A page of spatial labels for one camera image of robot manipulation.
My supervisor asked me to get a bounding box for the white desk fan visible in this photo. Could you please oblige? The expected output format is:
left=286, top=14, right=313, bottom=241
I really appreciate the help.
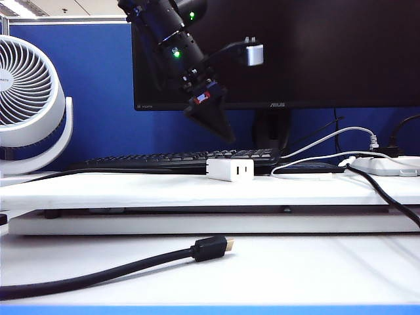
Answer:
left=0, top=34, right=75, bottom=178

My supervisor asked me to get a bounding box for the white charging base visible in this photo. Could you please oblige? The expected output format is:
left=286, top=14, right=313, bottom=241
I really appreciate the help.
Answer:
left=205, top=158, right=255, bottom=182

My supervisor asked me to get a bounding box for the dark grey flat slab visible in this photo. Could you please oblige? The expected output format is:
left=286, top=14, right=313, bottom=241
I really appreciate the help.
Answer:
left=35, top=205, right=391, bottom=220

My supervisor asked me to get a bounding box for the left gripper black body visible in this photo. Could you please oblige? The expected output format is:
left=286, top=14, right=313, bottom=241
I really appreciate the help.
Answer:
left=179, top=64, right=228, bottom=114

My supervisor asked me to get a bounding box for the angular black power plug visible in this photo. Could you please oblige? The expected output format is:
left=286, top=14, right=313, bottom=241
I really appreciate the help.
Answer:
left=359, top=146, right=405, bottom=159

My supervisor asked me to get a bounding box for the black HDMI cable gold plug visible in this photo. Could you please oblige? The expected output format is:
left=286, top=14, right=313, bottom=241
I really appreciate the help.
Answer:
left=0, top=234, right=237, bottom=301

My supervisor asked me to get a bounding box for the blue office partition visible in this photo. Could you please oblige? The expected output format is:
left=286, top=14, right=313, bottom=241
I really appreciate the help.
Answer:
left=0, top=16, right=420, bottom=173

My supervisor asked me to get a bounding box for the white braided cable with plug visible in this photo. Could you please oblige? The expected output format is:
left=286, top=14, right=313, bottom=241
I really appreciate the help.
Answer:
left=280, top=126, right=381, bottom=160

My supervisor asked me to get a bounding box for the thin black monitor cable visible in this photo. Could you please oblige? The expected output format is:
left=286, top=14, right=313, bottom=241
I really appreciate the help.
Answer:
left=333, top=108, right=347, bottom=161
left=290, top=116, right=345, bottom=147

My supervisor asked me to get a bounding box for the thin white base board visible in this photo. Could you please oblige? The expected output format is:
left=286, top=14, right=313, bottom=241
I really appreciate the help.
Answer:
left=8, top=211, right=420, bottom=236

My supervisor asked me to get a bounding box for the thick white platform board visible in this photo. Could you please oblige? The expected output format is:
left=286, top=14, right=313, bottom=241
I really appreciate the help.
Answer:
left=0, top=170, right=420, bottom=213

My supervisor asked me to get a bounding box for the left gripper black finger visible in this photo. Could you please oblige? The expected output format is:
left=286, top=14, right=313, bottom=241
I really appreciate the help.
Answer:
left=183, top=97, right=237, bottom=144

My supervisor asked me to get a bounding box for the white Type-C charging cable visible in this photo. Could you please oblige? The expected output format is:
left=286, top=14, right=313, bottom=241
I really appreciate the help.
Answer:
left=270, top=150, right=420, bottom=181

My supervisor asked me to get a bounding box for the black ASUS monitor with stand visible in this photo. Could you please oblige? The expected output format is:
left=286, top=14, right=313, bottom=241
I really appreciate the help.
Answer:
left=131, top=0, right=420, bottom=175

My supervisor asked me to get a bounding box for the white power strip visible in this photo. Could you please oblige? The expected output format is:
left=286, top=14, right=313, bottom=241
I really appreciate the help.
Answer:
left=349, top=156, right=420, bottom=178

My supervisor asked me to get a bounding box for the black computer keyboard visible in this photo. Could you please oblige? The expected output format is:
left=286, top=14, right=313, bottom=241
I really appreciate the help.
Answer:
left=67, top=147, right=282, bottom=174

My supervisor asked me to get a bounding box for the black keyboard cable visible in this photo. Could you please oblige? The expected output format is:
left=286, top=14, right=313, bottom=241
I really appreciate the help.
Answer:
left=23, top=167, right=173, bottom=183

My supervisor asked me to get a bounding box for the round black power plug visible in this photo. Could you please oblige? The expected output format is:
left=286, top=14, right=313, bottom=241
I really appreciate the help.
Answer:
left=388, top=114, right=420, bottom=150

